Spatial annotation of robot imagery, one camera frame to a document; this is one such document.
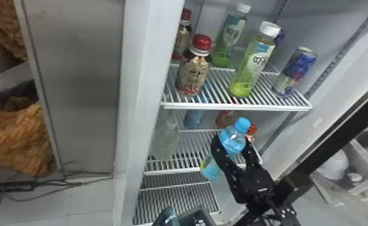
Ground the brown bottle red cap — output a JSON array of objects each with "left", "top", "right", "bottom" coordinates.
[
  {"left": 171, "top": 8, "right": 193, "bottom": 61},
  {"left": 175, "top": 34, "right": 213, "bottom": 96}
]

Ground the orange bottle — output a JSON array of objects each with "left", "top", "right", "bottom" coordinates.
[{"left": 215, "top": 110, "right": 239, "bottom": 129}]

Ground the green bottle white cap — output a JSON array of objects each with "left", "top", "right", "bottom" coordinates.
[
  {"left": 211, "top": 2, "right": 252, "bottom": 69},
  {"left": 228, "top": 21, "right": 281, "bottom": 98}
]

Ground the clear bottle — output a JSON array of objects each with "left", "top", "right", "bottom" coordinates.
[{"left": 153, "top": 110, "right": 180, "bottom": 160}]

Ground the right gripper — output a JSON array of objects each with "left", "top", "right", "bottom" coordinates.
[{"left": 209, "top": 134, "right": 275, "bottom": 205}]

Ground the blue can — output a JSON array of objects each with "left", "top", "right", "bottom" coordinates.
[{"left": 271, "top": 46, "right": 318, "bottom": 97}]

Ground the black cable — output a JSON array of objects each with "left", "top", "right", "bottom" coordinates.
[{"left": 0, "top": 160, "right": 114, "bottom": 220}]

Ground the orange quilted cloth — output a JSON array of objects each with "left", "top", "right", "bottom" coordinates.
[{"left": 0, "top": 102, "right": 56, "bottom": 177}]

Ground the blue bottle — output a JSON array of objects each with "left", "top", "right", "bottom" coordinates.
[
  {"left": 200, "top": 117, "right": 252, "bottom": 180},
  {"left": 183, "top": 109, "right": 204, "bottom": 130}
]

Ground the fridge door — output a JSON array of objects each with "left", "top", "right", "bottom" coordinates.
[{"left": 275, "top": 74, "right": 368, "bottom": 226}]

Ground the white fridge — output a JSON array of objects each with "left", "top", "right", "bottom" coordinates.
[{"left": 13, "top": 0, "right": 368, "bottom": 226}]

